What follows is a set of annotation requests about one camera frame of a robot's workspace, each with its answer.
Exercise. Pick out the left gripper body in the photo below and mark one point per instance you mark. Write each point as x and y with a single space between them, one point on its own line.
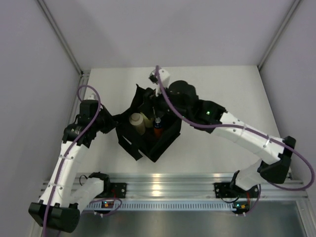
104 122

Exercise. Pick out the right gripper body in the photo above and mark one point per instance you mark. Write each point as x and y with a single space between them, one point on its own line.
160 105

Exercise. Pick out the yellow pump lotion bottle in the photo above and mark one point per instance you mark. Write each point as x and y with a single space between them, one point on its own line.
148 122

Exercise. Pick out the orange pump bottle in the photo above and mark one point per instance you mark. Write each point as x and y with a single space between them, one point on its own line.
158 129

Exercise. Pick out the black canvas bag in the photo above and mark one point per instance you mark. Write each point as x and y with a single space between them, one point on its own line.
147 144

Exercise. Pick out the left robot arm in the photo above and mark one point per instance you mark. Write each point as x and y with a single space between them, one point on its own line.
58 207

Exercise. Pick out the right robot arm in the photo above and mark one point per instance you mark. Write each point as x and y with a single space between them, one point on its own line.
274 153

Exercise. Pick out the beige white-capped bottle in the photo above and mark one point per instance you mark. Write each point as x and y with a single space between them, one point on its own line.
137 121

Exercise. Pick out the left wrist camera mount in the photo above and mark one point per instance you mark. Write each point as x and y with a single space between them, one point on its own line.
92 97

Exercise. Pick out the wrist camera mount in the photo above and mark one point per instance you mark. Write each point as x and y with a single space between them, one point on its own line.
92 97
164 77

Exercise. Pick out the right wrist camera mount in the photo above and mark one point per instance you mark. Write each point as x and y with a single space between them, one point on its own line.
164 77

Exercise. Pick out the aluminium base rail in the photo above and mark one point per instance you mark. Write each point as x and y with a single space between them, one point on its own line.
190 186

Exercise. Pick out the slotted cable duct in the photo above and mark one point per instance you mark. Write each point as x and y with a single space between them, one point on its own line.
174 205

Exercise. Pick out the left frame post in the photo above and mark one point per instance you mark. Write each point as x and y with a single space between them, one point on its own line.
60 36

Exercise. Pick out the frame post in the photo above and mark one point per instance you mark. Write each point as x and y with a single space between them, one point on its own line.
60 36
281 28

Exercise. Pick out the right frame post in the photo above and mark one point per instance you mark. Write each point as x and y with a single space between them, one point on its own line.
281 28

